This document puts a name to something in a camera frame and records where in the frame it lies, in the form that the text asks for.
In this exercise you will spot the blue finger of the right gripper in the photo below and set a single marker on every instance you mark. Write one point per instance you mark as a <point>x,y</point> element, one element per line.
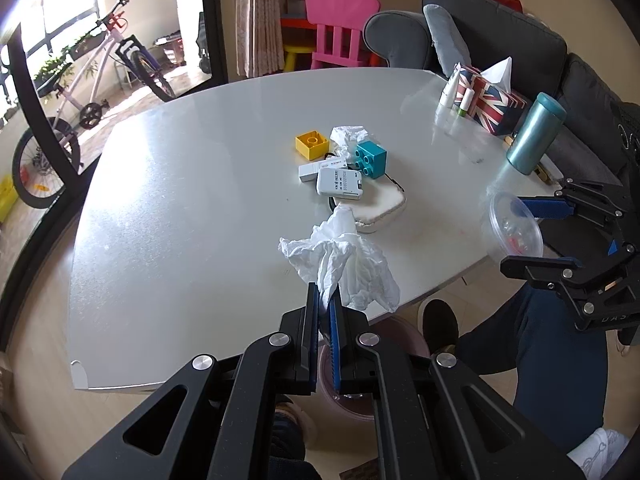
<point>548,207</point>
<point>538,272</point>

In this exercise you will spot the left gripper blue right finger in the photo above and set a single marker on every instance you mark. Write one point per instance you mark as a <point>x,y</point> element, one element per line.
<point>334,312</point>

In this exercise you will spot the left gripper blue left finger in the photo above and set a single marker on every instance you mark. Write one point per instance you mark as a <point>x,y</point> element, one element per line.
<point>311,337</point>

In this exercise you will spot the white tissue front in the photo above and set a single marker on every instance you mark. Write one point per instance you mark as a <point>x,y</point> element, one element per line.
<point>336,258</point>

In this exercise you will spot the white tissue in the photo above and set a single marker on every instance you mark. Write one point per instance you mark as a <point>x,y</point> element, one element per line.
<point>336,258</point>
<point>345,139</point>

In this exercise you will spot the clear plastic container pink bits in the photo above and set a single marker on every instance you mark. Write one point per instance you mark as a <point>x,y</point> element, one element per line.
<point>510,229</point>

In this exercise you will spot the white square card device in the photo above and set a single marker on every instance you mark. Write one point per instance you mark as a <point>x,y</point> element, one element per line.
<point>340,183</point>

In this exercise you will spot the beige zip pouch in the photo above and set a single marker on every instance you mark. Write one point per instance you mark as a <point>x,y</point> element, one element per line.
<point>381,202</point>

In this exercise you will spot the white usb token stick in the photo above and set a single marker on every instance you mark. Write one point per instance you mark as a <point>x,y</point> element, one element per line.
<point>309,172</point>

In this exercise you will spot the teal toy brick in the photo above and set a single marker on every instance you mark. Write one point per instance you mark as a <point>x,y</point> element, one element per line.
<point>370,159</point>

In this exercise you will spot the teal thermos bottle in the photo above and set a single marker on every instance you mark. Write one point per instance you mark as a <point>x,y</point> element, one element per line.
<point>540,128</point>

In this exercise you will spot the dark grey sofa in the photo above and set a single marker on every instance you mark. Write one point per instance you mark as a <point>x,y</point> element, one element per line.
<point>590,146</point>

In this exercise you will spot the person's legs in jeans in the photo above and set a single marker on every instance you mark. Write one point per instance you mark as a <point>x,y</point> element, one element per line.
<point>562,372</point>

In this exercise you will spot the black shoe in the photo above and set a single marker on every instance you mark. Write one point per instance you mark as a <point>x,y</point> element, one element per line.
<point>439,326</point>

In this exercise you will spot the beige slipper shoe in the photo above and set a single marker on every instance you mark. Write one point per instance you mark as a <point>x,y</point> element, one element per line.
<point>295,415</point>

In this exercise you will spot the union jack tissue box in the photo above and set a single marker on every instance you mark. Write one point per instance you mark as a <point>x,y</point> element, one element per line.
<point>495,105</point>

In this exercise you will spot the small white green bottle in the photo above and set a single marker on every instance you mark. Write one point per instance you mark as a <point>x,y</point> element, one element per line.
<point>466,102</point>

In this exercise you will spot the white tube bottle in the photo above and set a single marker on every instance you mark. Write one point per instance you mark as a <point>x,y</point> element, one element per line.
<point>449,92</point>

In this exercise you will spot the dark woven mat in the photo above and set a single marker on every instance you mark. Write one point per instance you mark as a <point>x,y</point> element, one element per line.
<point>366,471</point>

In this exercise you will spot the yellow toy brick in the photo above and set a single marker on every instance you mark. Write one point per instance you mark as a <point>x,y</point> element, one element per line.
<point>312,145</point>

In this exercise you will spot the crumpled white tissue back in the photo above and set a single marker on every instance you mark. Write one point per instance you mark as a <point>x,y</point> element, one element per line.
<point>345,139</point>

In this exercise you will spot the white printed shoe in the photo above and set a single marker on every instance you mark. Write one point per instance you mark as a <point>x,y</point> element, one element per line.
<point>599,452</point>

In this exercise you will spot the light grey cushion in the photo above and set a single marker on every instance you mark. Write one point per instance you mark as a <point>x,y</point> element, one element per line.
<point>450,47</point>

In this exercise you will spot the yellow kids stool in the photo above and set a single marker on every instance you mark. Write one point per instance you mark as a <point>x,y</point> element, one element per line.
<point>297,57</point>

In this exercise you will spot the patterned curtain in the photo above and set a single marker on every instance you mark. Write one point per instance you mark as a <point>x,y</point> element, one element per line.
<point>258,38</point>

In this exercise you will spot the red kids table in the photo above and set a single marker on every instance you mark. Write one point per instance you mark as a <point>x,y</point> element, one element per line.
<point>298,32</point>

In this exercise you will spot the pink kids chair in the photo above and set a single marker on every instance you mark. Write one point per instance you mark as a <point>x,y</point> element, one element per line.
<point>339,32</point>

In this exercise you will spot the white bicycle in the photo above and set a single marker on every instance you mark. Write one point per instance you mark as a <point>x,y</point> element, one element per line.
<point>75,81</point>

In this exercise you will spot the yellow crate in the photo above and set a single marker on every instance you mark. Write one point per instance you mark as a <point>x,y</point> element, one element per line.
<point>8,197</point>

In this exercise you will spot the black door frame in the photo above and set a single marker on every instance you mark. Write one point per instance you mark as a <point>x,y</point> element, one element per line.
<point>66,208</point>

